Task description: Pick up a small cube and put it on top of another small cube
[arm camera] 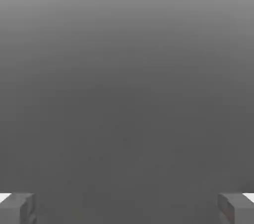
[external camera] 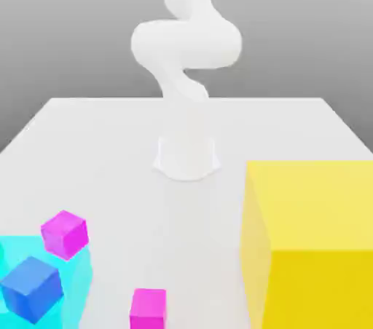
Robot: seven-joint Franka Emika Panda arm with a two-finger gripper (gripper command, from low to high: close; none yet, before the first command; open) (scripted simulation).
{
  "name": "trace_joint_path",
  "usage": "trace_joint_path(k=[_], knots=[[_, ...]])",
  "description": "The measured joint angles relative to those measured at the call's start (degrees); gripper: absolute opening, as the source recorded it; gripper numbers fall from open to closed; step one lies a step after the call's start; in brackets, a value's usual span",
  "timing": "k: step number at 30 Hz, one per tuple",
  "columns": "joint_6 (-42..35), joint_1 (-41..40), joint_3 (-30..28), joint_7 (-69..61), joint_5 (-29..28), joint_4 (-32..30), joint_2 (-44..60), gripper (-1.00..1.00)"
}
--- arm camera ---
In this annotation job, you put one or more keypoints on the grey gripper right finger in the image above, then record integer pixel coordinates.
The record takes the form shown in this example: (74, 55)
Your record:
(238, 209)

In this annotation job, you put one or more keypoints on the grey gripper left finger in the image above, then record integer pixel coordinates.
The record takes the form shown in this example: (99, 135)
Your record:
(15, 209)

